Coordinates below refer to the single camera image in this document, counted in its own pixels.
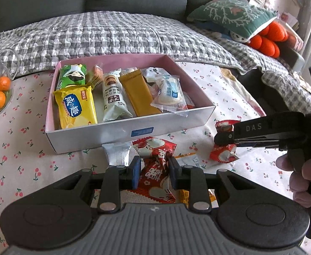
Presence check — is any orange knitted plush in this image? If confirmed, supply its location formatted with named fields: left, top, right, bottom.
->
left=246, top=21, right=289, bottom=59

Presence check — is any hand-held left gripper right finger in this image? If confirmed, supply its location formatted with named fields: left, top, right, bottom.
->
left=167, top=156, right=249, bottom=213

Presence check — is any clear packet of white candy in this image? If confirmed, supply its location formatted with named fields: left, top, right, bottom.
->
left=150, top=74, right=187, bottom=116
left=142, top=67, right=172, bottom=83

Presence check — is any small orange checkered packet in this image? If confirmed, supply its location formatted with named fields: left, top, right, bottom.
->
left=88, top=64, right=104, bottom=87

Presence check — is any green snack packet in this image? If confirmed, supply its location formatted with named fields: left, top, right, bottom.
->
left=56, top=64, right=88, bottom=91

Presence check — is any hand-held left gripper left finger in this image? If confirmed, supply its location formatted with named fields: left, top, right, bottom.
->
left=62, top=155, right=142, bottom=214

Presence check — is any mustard yellow snack packet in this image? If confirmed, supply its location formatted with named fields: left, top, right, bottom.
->
left=119, top=68, right=163, bottom=118

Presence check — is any person's right hand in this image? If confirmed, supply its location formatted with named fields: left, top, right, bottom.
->
left=276, top=154, right=311, bottom=208

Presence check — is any white cake snack packet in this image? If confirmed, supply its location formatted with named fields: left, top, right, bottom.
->
left=102, top=69, right=134, bottom=123

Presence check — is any grey checkered quilt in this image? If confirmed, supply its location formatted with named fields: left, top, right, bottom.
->
left=186, top=23, right=311, bottom=115
left=0, top=11, right=241, bottom=79

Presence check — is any cherry print tablecloth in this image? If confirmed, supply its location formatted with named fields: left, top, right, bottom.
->
left=0, top=61, right=311, bottom=255

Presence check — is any glass bowl of tangerines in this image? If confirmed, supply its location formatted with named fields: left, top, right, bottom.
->
left=0, top=48, right=21, bottom=125

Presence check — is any plush doll with white face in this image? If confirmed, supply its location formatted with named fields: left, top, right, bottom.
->
left=198, top=21, right=252, bottom=43

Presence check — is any red and white snack packet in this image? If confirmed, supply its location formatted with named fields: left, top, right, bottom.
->
left=127, top=156, right=178, bottom=205
left=132, top=136, right=177, bottom=160

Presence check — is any small red candy packet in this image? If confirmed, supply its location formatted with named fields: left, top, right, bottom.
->
left=209, top=119, right=240, bottom=163

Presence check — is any white and orange snack packet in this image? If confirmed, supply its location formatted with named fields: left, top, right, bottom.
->
left=175, top=153, right=216, bottom=205

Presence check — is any silver snack packet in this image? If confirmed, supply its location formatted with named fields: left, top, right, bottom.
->
left=102, top=142, right=133, bottom=168

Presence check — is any green branch pattern pillow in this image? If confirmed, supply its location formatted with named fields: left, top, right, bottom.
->
left=187, top=0, right=278, bottom=39

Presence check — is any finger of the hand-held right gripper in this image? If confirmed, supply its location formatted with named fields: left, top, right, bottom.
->
left=214, top=111, right=306, bottom=146
left=233, top=136, right=289, bottom=151

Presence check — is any pink cardboard box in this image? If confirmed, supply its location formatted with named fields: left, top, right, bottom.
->
left=44, top=54, right=216, bottom=154

